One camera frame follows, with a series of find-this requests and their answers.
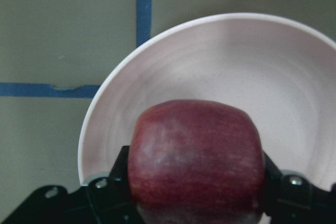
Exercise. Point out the pink round plate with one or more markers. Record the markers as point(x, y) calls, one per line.
point(280, 72)

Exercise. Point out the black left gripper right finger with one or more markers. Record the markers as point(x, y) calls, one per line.
point(291, 198)

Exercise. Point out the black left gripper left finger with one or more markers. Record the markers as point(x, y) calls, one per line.
point(109, 196)

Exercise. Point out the red apple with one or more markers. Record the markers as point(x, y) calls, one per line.
point(195, 161)

